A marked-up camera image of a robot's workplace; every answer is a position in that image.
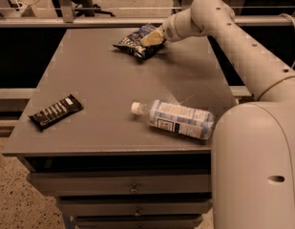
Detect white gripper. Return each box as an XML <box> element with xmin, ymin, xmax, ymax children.
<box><xmin>140</xmin><ymin>10</ymin><xmax>196</xmax><ymax>47</ymax></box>

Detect blue chip bag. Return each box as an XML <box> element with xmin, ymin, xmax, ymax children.
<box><xmin>114</xmin><ymin>24</ymin><xmax>163</xmax><ymax>60</ymax></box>

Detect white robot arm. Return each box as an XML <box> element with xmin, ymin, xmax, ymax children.
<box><xmin>141</xmin><ymin>0</ymin><xmax>295</xmax><ymax>229</ymax></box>

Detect metal railing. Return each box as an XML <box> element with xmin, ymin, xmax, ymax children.
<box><xmin>0</xmin><ymin>0</ymin><xmax>295</xmax><ymax>29</ymax></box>

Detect clear plastic water bottle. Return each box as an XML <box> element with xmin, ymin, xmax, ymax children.
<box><xmin>131</xmin><ymin>99</ymin><xmax>215</xmax><ymax>140</ymax></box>

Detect black snack bar wrapper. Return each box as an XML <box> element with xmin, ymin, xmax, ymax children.
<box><xmin>30</xmin><ymin>94</ymin><xmax>84</xmax><ymax>131</ymax></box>

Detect grey drawer cabinet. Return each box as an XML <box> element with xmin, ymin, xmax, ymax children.
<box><xmin>3</xmin><ymin>29</ymin><xmax>235</xmax><ymax>229</ymax></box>

